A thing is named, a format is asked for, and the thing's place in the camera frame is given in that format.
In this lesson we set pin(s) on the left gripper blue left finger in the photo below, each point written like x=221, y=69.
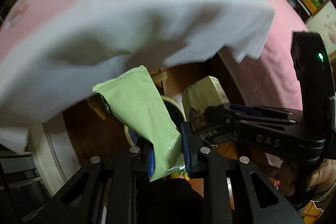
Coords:
x=150, y=161

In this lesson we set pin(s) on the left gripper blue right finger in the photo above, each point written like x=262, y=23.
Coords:
x=191, y=144

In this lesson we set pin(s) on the beige paper carton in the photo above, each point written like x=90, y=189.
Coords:
x=198, y=97

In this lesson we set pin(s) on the green snack wrapper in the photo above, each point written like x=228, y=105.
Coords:
x=135, y=101

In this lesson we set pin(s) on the person right hand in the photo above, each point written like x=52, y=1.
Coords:
x=322, y=179

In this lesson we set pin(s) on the pink bed sheet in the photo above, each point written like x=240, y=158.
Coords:
x=270, y=80

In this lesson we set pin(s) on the cartoon printed tablecloth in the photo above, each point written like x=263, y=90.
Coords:
x=54, y=51

